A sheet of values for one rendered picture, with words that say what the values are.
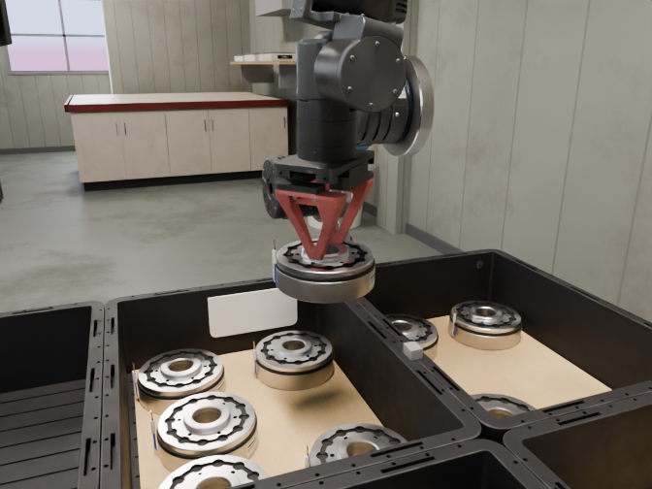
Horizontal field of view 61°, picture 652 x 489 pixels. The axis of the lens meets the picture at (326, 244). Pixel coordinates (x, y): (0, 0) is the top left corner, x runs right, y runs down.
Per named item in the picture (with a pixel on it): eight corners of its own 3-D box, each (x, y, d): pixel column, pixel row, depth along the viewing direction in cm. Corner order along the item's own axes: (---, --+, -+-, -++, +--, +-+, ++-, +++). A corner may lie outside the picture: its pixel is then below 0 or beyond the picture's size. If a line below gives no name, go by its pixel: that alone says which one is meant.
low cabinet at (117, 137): (290, 177, 620) (289, 99, 593) (77, 193, 541) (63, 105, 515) (250, 154, 777) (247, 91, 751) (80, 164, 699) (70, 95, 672)
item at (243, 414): (154, 406, 61) (154, 402, 61) (244, 389, 64) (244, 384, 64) (161, 466, 52) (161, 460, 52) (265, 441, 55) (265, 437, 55)
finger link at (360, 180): (373, 243, 60) (375, 156, 57) (346, 265, 54) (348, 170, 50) (316, 234, 62) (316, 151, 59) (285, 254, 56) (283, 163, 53)
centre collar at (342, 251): (295, 249, 59) (295, 244, 58) (339, 244, 60) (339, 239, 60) (309, 266, 54) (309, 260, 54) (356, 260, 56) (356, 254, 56)
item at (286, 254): (266, 248, 60) (266, 243, 60) (351, 239, 64) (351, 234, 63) (293, 283, 51) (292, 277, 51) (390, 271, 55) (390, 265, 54)
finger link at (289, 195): (365, 249, 58) (368, 161, 55) (337, 274, 52) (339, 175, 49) (308, 240, 61) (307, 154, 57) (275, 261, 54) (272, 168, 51)
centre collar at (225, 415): (180, 410, 59) (179, 406, 59) (226, 402, 61) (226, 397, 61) (185, 439, 55) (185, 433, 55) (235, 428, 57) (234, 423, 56)
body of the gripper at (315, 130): (375, 168, 57) (378, 95, 55) (335, 190, 49) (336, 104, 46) (319, 162, 60) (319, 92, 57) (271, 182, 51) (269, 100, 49)
